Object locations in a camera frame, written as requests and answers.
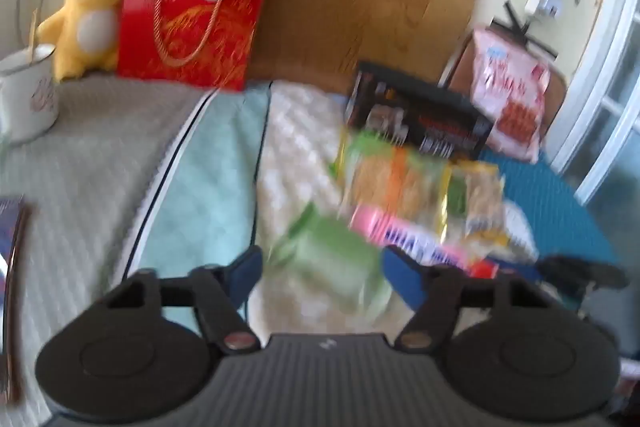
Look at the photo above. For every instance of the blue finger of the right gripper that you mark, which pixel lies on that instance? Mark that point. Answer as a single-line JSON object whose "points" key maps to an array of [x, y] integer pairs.
{"points": [[526, 271]]}

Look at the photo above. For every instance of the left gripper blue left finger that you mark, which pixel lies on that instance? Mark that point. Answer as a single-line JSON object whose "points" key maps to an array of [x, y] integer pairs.
{"points": [[218, 295]]}

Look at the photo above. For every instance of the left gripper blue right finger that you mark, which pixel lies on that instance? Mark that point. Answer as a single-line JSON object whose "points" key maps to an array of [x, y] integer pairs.
{"points": [[432, 292]]}

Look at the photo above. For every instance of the pink snack bar pack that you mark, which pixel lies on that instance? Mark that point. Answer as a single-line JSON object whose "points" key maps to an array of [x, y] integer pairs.
{"points": [[421, 245]]}

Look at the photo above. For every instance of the yellow peanut snack bag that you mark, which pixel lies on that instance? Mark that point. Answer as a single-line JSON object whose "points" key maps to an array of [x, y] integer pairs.
{"points": [[484, 217]]}

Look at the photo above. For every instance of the light green wafer pack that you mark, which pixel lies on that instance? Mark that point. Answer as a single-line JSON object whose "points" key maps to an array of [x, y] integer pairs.
{"points": [[321, 249]]}

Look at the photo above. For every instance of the green orange noodle snack bag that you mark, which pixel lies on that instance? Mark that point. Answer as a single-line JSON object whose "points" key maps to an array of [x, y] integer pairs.
{"points": [[396, 179]]}

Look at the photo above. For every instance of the blue mesh mat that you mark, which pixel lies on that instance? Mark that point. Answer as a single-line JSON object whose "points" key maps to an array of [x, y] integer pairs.
{"points": [[561, 226]]}

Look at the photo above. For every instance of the white framed glass door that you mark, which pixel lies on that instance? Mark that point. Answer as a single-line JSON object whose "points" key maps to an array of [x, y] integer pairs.
{"points": [[589, 100]]}

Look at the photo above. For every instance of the patterned patchwork bed sheet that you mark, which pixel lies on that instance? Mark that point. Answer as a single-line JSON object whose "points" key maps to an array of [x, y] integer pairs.
{"points": [[154, 175]]}

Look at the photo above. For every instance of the black sheep print box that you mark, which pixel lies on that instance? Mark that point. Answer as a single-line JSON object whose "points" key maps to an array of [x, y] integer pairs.
{"points": [[405, 110]]}

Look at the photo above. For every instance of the pink fried twist snack bag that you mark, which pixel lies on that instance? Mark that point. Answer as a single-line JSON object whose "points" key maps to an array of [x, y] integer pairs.
{"points": [[508, 87]]}

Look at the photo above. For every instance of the red gift box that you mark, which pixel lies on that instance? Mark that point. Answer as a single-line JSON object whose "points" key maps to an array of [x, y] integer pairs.
{"points": [[204, 44]]}

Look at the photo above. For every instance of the white enamel mug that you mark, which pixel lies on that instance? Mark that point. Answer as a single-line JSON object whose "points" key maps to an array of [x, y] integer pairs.
{"points": [[29, 102]]}

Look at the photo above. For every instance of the yellow duck plush toy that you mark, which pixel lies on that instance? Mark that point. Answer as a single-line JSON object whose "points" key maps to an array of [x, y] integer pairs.
{"points": [[85, 36]]}

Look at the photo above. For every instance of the wooden stick in mug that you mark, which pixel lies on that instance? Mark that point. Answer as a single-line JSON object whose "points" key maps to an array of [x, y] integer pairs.
{"points": [[32, 42]]}

